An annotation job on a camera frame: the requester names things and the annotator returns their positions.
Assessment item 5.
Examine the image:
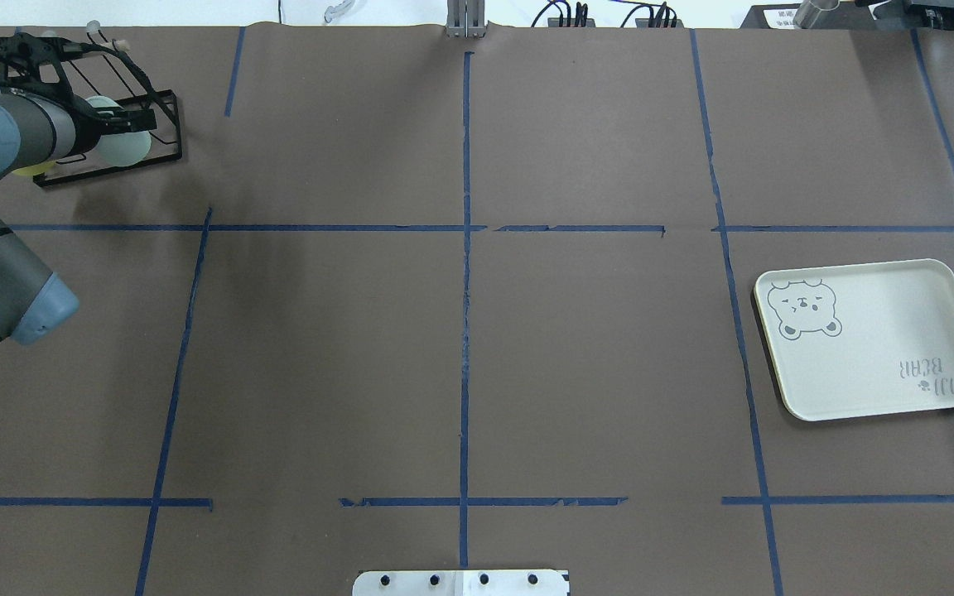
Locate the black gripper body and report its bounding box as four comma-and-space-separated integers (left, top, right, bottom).
79, 109, 157, 147

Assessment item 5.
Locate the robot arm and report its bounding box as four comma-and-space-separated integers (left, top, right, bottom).
0, 90, 159, 344

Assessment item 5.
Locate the yellow cup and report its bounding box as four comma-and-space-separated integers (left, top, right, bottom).
12, 160, 56, 178

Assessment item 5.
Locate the metal cup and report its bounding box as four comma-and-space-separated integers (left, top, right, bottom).
793, 0, 841, 30

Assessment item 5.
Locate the cream bear tray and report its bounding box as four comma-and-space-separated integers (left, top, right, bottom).
754, 259, 954, 422

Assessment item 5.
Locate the black wire cup rack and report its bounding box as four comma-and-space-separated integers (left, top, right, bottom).
0, 22, 183, 188

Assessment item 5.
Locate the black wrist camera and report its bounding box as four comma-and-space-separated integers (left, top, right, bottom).
0, 31, 84, 103

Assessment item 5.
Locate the aluminium frame post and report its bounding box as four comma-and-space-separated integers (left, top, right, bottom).
446, 0, 488, 39

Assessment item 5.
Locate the metal base plate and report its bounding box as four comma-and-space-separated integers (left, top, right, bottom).
351, 569, 571, 595

